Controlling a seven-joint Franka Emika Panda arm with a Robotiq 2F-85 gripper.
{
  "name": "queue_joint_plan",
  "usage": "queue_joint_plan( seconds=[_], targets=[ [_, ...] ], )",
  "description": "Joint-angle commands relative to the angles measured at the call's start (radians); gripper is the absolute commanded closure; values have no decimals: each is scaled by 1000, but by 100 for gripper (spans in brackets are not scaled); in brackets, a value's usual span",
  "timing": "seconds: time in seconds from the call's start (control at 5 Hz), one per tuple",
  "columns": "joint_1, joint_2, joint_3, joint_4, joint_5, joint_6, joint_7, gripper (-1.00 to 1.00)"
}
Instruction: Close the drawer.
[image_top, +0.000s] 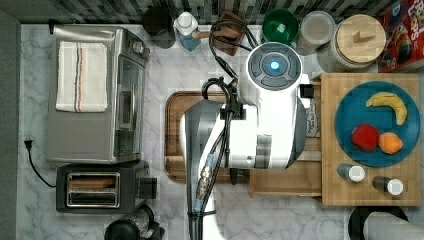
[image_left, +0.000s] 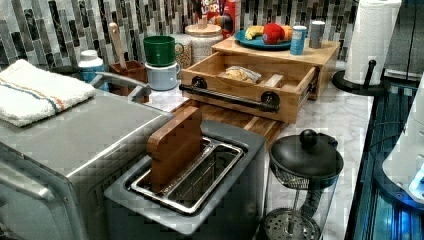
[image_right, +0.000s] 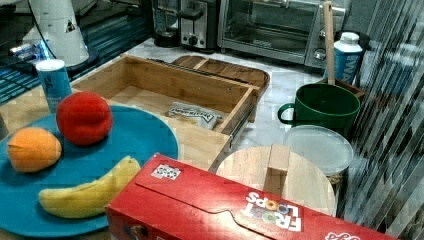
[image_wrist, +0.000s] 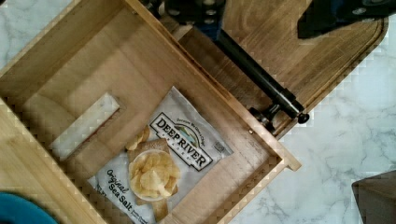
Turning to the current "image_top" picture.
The bamboo drawer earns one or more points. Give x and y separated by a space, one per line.
286 173

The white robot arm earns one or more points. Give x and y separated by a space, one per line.
205 128

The bamboo drawer cabinet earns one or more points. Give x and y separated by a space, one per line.
337 191

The wooden knife block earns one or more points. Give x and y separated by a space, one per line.
230 32

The stainless toaster oven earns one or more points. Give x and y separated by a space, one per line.
95 113

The blue soap bottle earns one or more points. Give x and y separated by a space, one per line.
185 25

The silver chip bag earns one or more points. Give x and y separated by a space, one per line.
312 120

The dark round container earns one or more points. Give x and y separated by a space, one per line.
157 22

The green bowl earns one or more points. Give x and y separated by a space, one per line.
280 26

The black slot toaster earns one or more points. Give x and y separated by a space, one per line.
104 189

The black coffee grinder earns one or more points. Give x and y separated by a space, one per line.
138 225

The clear lidded jar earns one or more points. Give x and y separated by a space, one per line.
316 29

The blue plate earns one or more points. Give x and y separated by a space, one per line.
352 111

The striped white dish towel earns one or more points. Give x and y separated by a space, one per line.
82 77

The left white-capped shaker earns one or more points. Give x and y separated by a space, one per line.
351 172

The white-capped shaker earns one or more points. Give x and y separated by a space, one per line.
392 186
351 172

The red apple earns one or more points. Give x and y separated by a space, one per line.
365 137

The jar with wooden lid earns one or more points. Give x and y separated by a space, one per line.
357 42

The paper towel roll holder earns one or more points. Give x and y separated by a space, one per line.
382 223

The yellow banana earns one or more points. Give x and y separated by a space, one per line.
391 100

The orange fruit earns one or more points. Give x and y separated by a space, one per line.
390 143

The right white-capped shaker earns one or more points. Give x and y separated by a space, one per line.
392 186

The red cereal box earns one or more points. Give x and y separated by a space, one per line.
404 26

